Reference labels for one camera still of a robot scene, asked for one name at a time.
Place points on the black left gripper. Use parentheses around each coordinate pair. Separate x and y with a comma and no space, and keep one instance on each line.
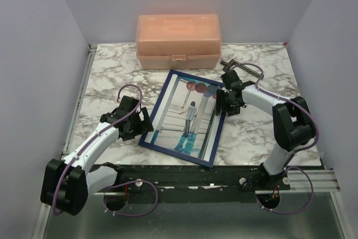
(144,126)

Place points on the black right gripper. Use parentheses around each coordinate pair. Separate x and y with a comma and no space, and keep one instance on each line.
(221,106)

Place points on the photo print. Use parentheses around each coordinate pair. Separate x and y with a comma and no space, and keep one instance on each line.
(187,118)

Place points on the blue wooden picture frame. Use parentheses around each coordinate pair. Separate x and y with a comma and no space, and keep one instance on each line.
(148,138)

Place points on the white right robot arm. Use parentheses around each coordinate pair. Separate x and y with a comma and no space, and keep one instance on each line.
(293,124)

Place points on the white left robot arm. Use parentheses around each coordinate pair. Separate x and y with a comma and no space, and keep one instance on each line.
(69,182)

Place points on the orange translucent plastic storage box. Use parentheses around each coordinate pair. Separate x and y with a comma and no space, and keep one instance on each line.
(184,41)

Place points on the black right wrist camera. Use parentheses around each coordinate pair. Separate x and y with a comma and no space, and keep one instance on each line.
(230,79)

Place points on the black metal crank handle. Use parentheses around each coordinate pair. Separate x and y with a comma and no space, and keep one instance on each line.
(227,66)

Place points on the aluminium extrusion table frame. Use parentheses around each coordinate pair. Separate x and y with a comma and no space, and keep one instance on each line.
(45,209)

